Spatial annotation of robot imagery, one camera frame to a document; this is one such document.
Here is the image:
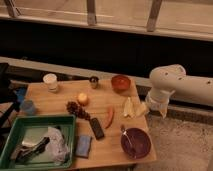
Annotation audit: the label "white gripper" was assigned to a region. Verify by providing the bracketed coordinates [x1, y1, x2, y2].
[145, 94, 168, 118]

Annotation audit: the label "white towel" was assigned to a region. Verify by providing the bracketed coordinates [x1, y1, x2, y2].
[46, 127, 70, 165]

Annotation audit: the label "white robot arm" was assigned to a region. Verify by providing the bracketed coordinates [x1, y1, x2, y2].
[145, 64, 213, 118]

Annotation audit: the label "small metal cup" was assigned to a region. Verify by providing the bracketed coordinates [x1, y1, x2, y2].
[89, 76, 99, 89]

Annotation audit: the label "white paper cup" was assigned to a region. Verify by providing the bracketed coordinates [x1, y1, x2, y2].
[43, 73, 58, 92]

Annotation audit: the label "blue plastic cup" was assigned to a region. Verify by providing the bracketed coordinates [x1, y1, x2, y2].
[20, 100, 36, 116]

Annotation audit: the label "red bowl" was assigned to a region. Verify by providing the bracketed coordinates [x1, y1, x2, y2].
[111, 75, 131, 92]

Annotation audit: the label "metal spoon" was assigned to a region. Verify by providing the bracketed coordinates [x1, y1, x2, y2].
[120, 125, 135, 153]

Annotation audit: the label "purple bowl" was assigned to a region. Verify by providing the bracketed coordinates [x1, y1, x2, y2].
[121, 128, 151, 159]

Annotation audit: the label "red chili pepper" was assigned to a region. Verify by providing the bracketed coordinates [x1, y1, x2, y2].
[105, 106, 114, 129]

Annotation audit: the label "wooden cutting board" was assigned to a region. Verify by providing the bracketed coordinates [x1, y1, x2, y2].
[25, 79, 157, 170]

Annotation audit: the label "black remote control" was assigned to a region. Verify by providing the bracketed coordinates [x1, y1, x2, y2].
[90, 118, 104, 140]

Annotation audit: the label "yellow round fruit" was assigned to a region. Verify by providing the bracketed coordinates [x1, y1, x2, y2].
[77, 93, 89, 106]

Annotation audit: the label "dark grape bunch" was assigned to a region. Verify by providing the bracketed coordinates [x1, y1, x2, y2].
[66, 101, 90, 120]

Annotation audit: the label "blue sponge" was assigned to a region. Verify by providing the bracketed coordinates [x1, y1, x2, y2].
[75, 135, 92, 158]

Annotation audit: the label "green plastic tray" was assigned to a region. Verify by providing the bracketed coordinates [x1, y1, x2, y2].
[0, 115, 76, 171]

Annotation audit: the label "black tongs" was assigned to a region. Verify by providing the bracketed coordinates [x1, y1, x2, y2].
[10, 137, 50, 163]

